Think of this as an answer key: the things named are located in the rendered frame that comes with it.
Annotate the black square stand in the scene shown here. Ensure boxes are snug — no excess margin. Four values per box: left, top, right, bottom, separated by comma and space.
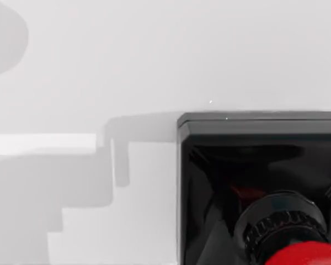
176, 111, 331, 265

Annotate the red bottle with black cap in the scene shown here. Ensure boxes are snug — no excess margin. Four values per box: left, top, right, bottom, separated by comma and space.
233, 190, 331, 265

